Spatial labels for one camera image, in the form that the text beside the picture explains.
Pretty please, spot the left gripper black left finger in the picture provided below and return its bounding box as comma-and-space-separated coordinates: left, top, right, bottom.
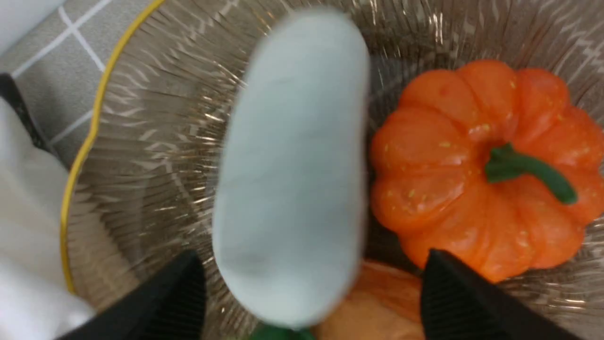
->
62, 250, 207, 340

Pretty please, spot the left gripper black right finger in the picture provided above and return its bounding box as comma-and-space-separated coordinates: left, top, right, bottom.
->
420, 249, 577, 340

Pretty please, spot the white toy radish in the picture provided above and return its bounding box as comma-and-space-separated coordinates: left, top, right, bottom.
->
213, 6, 370, 340

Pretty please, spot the white cloth bag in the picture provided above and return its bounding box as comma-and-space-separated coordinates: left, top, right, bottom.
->
0, 73, 95, 340

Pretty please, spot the brown toy potato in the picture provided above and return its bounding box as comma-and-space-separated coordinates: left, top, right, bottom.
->
312, 261, 425, 340

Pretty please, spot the ribbed glass bowl gold rim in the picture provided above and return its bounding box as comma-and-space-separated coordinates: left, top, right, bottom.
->
61, 0, 603, 340

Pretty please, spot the orange toy pumpkin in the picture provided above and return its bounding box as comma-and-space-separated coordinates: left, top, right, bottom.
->
369, 59, 603, 282

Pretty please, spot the grey checked tablecloth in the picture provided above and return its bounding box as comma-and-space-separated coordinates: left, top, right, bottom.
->
1, 0, 151, 168

